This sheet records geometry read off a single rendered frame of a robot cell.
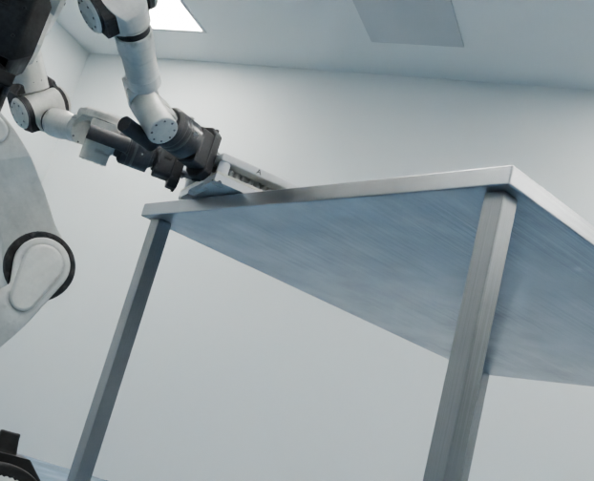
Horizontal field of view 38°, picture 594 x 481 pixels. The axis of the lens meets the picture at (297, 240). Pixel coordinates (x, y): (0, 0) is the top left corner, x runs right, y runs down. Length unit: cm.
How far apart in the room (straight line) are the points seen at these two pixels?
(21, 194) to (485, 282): 97
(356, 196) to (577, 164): 372
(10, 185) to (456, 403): 100
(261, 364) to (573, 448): 184
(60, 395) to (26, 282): 412
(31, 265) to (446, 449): 90
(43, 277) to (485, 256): 88
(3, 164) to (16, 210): 10
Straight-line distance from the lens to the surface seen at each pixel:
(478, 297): 138
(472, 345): 137
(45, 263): 180
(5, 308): 179
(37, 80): 225
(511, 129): 540
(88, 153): 204
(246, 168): 194
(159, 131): 177
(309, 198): 172
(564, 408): 487
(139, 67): 170
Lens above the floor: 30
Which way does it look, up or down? 15 degrees up
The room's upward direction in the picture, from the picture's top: 15 degrees clockwise
